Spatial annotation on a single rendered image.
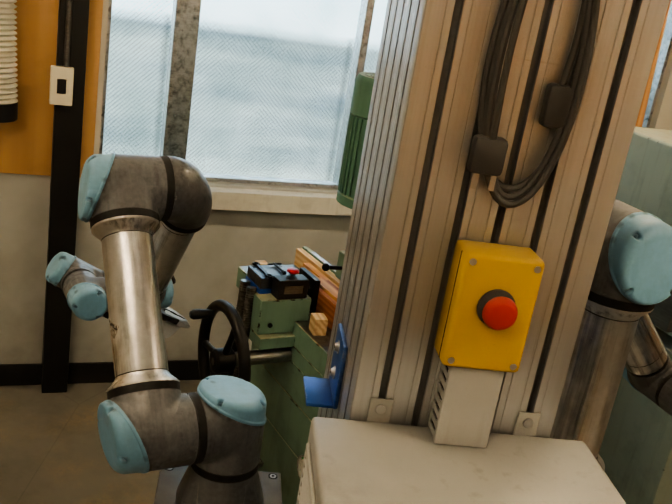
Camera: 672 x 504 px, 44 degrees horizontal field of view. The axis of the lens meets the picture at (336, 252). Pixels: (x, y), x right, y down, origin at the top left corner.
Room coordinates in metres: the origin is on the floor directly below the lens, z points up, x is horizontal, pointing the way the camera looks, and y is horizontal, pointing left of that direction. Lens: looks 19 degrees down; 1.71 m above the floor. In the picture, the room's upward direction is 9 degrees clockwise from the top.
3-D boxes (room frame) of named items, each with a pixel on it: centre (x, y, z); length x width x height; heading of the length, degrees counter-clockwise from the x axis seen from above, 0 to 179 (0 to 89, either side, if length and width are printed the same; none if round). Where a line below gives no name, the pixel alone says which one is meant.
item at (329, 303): (1.93, 0.03, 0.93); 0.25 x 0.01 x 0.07; 31
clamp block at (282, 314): (1.89, 0.13, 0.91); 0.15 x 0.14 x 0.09; 31
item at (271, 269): (1.89, 0.13, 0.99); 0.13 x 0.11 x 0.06; 31
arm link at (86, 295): (1.59, 0.49, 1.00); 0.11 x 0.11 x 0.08; 31
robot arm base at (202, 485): (1.21, 0.13, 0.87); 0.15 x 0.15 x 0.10
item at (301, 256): (2.00, -0.05, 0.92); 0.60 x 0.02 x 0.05; 31
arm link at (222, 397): (1.20, 0.13, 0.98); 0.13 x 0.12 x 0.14; 121
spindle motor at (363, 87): (1.94, -0.07, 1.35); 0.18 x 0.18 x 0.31
